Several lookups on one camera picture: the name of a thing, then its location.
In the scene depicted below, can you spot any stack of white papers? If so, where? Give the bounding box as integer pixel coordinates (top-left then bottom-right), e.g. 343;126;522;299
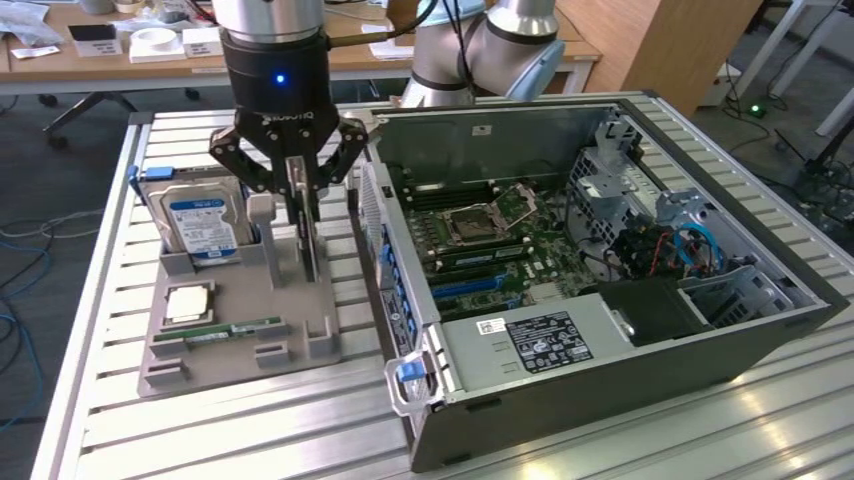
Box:
367;38;419;62

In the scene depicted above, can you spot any hard disk in blue caddy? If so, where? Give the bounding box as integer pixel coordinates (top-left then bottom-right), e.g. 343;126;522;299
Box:
126;160;253;266

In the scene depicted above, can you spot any grey power supply unit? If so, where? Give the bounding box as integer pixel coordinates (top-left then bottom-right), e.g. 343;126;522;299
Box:
441;294;633;394

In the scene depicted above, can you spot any white box with black top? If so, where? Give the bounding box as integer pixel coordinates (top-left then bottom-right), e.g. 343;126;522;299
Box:
67;23;123;57

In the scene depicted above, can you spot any RAM stick with white label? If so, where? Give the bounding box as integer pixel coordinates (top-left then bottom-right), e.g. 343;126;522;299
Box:
437;238;535;269

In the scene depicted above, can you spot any green RAM stick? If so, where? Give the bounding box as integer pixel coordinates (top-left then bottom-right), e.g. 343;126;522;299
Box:
154;315;286;346

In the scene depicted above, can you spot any open metal socket cover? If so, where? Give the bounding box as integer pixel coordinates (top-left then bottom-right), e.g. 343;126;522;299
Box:
491;183;539;229

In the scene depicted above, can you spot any black RAM slot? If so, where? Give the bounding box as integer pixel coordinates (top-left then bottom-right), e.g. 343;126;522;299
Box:
402;179;497;195
405;191;499;207

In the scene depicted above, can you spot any CPU with metal lid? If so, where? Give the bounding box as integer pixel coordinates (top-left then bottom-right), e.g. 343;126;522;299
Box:
163;285;213;321

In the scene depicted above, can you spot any black office chair base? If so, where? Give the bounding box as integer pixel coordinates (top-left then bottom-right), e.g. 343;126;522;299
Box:
39;87;203;149

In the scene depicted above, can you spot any open dark PC case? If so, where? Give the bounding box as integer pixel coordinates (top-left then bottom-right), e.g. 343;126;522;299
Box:
341;97;853;474

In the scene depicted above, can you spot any blue expansion slot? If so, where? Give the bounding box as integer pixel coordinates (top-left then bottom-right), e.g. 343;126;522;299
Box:
430;277;513;304

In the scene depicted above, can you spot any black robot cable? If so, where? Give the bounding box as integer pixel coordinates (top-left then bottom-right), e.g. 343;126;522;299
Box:
325;0;477;101

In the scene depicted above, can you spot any tall metal disk bay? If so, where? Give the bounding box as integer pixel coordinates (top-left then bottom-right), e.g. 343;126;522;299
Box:
566;144;669;251

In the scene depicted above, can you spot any red wire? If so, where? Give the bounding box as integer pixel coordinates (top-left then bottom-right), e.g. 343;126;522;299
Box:
653;232;676;274

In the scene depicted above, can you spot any grey parts rack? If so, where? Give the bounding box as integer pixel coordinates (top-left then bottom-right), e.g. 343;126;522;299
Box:
136;194;346;399

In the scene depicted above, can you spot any white table frame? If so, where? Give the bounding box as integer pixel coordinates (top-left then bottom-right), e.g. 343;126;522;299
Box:
730;0;854;137

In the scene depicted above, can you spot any wooden cabinet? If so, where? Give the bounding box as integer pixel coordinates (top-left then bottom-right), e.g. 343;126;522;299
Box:
557;0;766;114

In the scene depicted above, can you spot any clear plastic bag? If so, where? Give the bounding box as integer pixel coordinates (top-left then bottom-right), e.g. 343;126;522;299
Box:
0;2;66;46

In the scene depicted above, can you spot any wooden desk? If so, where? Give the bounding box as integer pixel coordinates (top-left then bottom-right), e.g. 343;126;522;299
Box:
0;0;602;109

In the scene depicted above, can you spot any CPU socket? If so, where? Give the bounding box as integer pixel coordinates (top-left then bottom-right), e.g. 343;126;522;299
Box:
445;203;495;241

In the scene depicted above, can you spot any blue wire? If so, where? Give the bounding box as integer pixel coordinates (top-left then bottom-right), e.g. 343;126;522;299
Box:
670;224;726;277

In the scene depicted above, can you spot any green motherboard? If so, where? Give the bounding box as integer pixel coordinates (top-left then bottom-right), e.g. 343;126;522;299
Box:
399;169;602;321

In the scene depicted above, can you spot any white socket box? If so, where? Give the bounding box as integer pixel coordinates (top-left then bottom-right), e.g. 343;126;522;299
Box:
710;62;746;109

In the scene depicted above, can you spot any graphics card with metal bracket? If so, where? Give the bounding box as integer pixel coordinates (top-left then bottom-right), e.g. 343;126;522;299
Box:
285;155;323;284

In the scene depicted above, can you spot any blue floor cable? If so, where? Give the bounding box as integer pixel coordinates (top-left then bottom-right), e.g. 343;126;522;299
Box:
0;239;54;431

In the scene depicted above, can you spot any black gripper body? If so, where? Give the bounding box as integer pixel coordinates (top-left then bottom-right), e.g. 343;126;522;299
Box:
222;30;343;162

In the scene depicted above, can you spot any white floor cable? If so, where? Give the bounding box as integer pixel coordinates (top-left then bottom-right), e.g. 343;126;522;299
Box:
0;209;106;242

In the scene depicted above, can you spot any plain white box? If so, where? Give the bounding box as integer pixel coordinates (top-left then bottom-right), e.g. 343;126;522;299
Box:
181;27;226;59

